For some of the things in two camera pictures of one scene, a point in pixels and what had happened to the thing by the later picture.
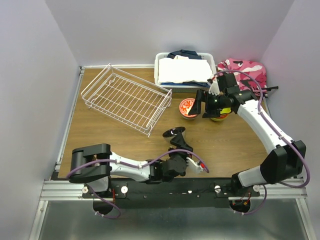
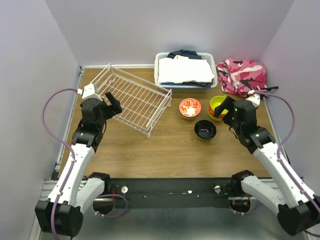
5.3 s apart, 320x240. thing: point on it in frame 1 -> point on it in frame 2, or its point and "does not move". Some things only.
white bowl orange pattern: [185, 105] does not move
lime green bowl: [217, 119] does not move
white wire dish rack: [138, 103] does not move
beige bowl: [170, 134] -> [205, 130]
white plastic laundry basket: [182, 88] does not move
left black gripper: [178, 141] -> [115, 108]
